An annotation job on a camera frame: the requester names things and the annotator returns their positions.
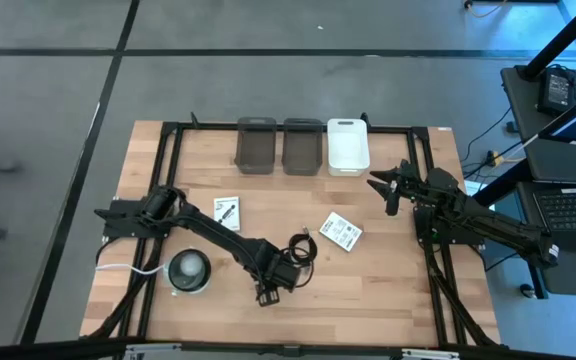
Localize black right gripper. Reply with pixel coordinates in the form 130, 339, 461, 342
366, 159, 425, 216

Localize black cable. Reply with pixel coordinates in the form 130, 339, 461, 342
285, 225, 319, 290

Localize white green box printed labels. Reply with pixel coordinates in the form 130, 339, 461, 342
318, 211, 364, 253

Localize white green box stylus picture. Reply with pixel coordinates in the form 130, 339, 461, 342
212, 196, 242, 233

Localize white plastic bin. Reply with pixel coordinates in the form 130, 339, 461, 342
326, 118, 371, 178

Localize grey translucent plastic bin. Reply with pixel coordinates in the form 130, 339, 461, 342
234, 116, 278, 175
281, 117, 324, 177

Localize black desk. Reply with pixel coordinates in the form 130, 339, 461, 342
500, 64, 576, 297

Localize black laptop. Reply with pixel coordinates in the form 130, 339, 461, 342
532, 184, 576, 237

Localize black power adapter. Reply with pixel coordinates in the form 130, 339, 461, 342
537, 67, 576, 116

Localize black diagonal pole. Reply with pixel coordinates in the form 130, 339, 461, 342
521, 0, 576, 81

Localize black rig crossbar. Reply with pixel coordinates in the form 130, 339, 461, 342
0, 337, 576, 360

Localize white dome camera cable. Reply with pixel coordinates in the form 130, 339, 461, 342
95, 263, 170, 277

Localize black metal table frame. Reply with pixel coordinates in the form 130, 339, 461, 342
80, 112, 509, 349

